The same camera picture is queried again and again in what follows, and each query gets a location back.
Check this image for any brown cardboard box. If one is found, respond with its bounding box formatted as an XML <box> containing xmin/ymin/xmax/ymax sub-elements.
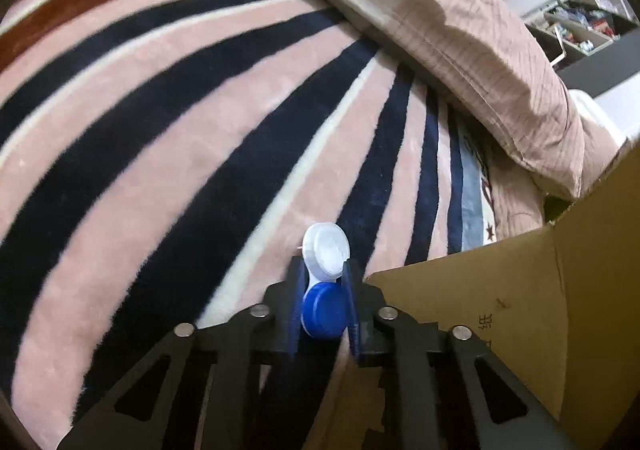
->
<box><xmin>331</xmin><ymin>135</ymin><xmax>640</xmax><ymax>450</ymax></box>

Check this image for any pink striped pillow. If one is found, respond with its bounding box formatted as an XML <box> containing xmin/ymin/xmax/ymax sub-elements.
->
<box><xmin>580</xmin><ymin>120</ymin><xmax>628</xmax><ymax>196</ymax></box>

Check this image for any dark bookshelf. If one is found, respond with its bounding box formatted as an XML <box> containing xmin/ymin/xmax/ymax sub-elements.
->
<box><xmin>525</xmin><ymin>0</ymin><xmax>640</xmax><ymax>71</ymax></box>

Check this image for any striped fleece blanket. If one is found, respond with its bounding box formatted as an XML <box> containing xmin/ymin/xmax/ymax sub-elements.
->
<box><xmin>0</xmin><ymin>0</ymin><xmax>546</xmax><ymax>450</ymax></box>

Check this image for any folded pink grey striped quilt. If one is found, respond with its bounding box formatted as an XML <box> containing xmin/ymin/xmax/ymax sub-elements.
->
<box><xmin>170</xmin><ymin>0</ymin><xmax>586</xmax><ymax>201</ymax></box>

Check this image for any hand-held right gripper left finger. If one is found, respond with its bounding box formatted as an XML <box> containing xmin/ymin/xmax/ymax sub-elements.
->
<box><xmin>57</xmin><ymin>255</ymin><xmax>307</xmax><ymax>450</ymax></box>

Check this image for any white and blue contact lens case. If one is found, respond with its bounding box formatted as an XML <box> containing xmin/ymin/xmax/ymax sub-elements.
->
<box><xmin>301</xmin><ymin>222</ymin><xmax>351</xmax><ymax>342</ymax></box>

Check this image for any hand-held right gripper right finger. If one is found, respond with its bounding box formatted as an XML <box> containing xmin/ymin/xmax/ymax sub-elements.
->
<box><xmin>341</xmin><ymin>260</ymin><xmax>581</xmax><ymax>450</ymax></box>

